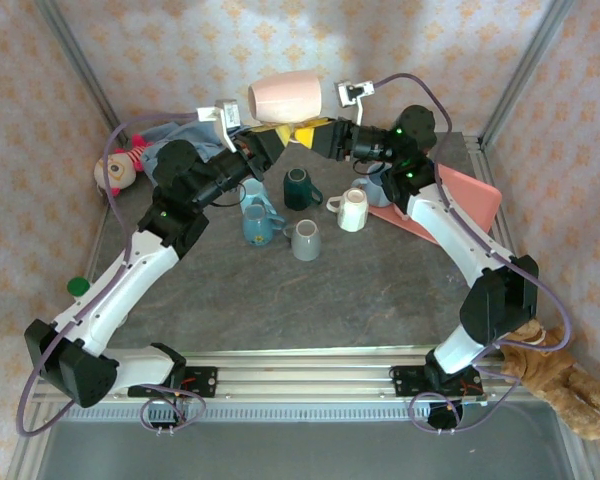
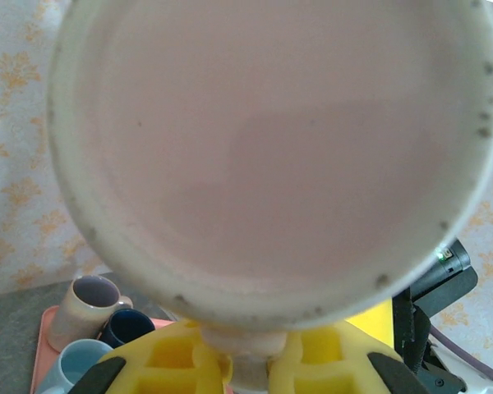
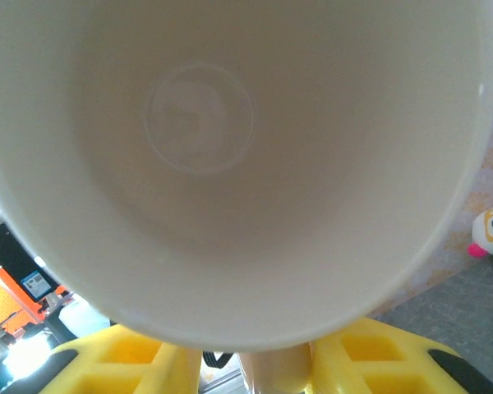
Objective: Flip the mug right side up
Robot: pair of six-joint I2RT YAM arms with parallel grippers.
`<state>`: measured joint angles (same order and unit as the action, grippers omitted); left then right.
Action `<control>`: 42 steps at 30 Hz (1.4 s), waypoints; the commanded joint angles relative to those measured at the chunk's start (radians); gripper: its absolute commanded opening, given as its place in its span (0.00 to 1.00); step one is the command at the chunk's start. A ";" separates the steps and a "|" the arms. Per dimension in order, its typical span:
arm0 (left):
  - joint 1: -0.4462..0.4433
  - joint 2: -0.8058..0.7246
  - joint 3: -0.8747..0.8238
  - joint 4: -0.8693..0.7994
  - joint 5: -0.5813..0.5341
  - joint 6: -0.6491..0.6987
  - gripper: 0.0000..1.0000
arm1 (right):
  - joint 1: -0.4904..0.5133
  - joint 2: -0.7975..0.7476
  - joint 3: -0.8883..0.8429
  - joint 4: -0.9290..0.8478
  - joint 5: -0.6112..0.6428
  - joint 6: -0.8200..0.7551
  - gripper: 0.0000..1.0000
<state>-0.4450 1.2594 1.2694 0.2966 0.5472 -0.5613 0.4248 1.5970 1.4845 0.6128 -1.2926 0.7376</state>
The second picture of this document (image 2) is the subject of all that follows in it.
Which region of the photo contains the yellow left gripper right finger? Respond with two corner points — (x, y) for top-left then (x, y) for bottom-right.
(266, 322), (431, 394)

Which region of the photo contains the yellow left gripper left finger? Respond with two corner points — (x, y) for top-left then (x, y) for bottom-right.
(67, 319), (233, 394)

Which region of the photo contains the navy blue mug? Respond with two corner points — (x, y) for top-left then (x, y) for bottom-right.
(99, 308), (157, 350)

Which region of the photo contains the large light blue mug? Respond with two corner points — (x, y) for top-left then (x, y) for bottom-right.
(36, 338), (116, 394)

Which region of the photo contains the beige mug purple inside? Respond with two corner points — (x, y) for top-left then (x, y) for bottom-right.
(47, 274), (135, 354)

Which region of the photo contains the pink tray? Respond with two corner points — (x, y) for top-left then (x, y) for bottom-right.
(28, 305), (177, 394)

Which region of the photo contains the speckled white mug pink inside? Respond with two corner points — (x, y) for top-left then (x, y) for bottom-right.
(47, 0), (493, 394)

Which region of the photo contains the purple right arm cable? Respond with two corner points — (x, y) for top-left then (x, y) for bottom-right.
(429, 323), (493, 391)

